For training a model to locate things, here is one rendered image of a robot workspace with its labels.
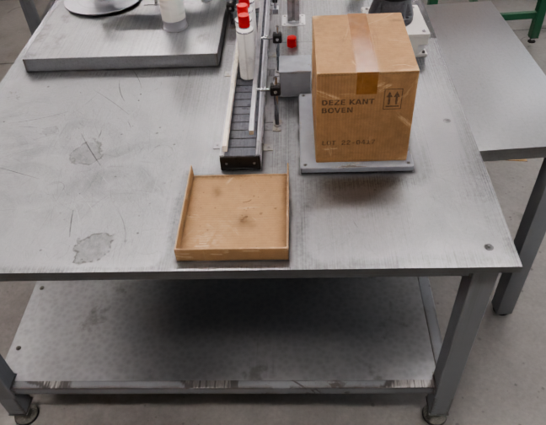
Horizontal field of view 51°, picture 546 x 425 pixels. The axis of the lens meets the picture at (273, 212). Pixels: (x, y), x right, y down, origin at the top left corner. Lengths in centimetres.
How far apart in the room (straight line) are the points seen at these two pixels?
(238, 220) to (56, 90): 89
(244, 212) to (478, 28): 122
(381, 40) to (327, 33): 14
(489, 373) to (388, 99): 114
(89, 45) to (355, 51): 104
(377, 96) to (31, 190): 94
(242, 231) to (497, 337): 122
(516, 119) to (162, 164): 103
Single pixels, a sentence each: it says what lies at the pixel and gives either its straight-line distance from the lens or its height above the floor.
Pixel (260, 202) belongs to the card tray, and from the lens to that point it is 145.
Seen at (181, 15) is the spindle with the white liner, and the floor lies 93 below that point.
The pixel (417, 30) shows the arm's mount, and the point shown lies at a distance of 203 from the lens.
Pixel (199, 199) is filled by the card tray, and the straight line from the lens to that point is 148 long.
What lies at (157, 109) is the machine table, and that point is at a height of 83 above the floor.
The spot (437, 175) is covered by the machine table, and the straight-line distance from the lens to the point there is 156.
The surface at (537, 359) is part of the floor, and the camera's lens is 228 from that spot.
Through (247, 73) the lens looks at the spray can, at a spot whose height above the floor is 91.
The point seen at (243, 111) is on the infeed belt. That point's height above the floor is 88.
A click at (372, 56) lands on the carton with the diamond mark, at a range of 145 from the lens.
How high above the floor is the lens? 183
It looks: 44 degrees down
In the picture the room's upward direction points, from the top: 4 degrees counter-clockwise
